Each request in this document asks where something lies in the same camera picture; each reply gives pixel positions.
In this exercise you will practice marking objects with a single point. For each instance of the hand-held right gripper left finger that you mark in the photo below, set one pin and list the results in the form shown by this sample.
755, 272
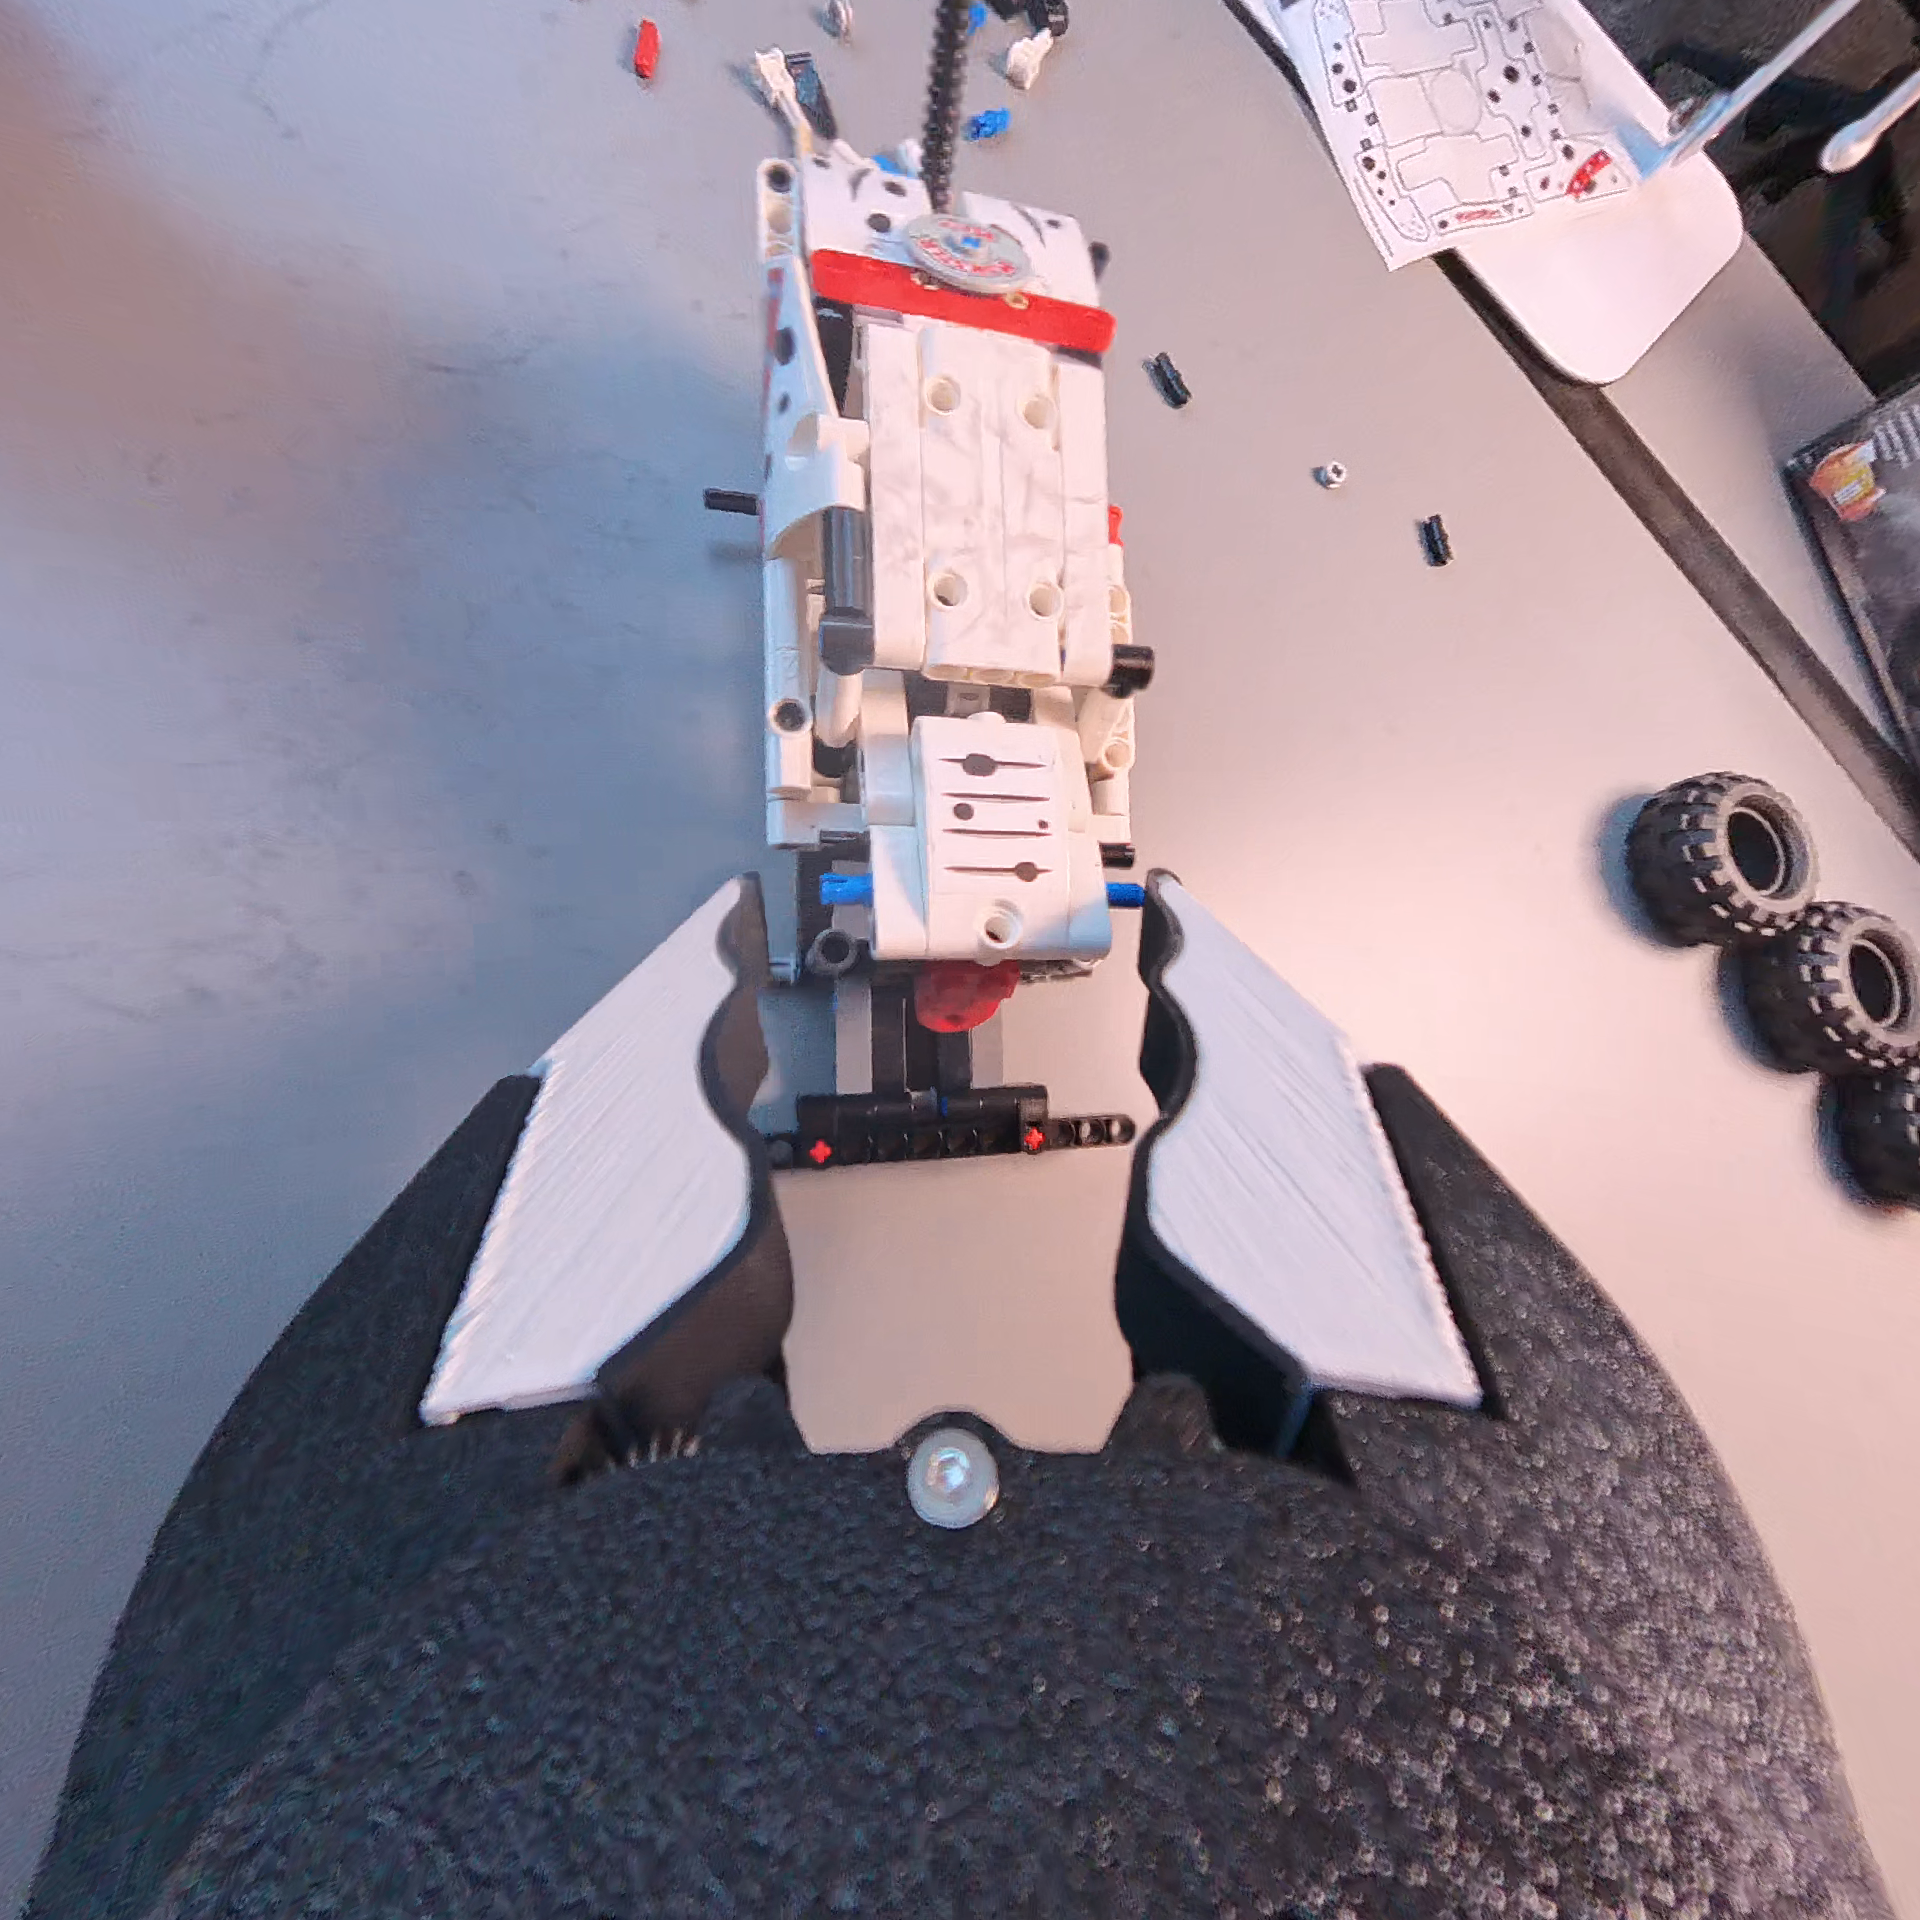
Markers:
616, 1201

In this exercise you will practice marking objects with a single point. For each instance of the grey desk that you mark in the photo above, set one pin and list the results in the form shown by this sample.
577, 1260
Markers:
1773, 392
300, 601

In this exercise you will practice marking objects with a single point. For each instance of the black ribbed flexible rod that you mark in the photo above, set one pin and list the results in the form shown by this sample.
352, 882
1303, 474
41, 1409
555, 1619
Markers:
957, 91

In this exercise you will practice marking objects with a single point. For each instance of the toy truck box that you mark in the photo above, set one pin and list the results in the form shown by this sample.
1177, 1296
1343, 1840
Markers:
1869, 539

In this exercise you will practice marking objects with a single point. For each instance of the scattered small building pieces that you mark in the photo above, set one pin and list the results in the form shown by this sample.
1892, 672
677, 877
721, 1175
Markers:
1171, 383

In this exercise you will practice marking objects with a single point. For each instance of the black toy tire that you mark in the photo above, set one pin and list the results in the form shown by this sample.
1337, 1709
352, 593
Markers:
1727, 855
1884, 1140
1836, 991

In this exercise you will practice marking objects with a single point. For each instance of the white toy truck chassis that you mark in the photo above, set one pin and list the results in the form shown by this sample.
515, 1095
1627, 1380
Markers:
990, 451

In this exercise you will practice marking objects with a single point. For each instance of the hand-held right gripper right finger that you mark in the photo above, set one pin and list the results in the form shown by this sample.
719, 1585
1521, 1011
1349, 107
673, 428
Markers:
1305, 1201

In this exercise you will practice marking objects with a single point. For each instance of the white spotted toy brick assembly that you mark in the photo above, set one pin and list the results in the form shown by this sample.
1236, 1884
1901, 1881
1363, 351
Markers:
806, 421

